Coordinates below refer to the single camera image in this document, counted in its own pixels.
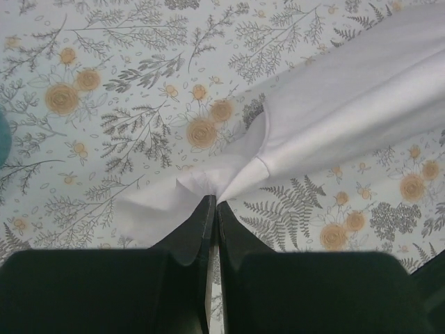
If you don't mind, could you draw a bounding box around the floral table mat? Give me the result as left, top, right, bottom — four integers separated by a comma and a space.
1, 1, 444, 333

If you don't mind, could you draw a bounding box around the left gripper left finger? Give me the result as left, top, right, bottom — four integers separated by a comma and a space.
1, 196, 213, 333

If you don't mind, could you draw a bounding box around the white t shirt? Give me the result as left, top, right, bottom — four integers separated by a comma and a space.
115, 3, 444, 244

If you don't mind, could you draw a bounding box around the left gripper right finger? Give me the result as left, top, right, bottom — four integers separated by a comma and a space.
217, 203, 444, 333

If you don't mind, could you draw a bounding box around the teal plastic basket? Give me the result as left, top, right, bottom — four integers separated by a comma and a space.
0, 113, 13, 166

